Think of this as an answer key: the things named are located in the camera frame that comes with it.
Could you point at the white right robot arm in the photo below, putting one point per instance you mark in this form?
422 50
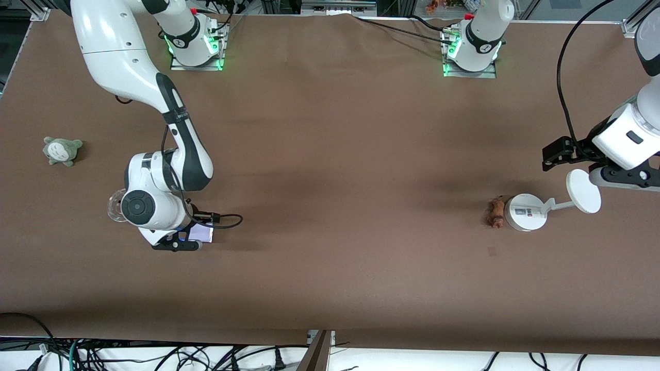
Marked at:
118 51

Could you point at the brown lion statue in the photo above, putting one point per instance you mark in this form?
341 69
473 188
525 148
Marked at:
497 212

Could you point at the aluminium frame rail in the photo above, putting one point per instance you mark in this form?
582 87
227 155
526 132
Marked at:
337 7

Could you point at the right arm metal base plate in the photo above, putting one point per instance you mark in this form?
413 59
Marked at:
219 56

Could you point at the grey green plush toy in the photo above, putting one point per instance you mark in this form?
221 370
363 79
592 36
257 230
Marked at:
62 151

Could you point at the lavender phone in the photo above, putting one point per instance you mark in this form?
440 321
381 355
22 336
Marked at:
202 234

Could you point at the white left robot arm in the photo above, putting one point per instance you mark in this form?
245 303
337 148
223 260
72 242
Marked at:
482 36

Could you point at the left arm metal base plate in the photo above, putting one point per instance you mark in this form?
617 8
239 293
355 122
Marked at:
490 72

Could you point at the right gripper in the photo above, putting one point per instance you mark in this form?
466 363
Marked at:
197 217

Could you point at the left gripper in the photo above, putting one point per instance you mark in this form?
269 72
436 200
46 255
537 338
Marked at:
581 147

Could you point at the brown table support bracket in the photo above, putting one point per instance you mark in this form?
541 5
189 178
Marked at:
315 353

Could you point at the white phone stand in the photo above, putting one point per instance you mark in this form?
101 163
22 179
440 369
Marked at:
528 212

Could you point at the clear glass cup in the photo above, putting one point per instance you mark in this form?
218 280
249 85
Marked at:
114 206

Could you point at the black power plug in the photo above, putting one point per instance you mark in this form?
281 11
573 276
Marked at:
279 360

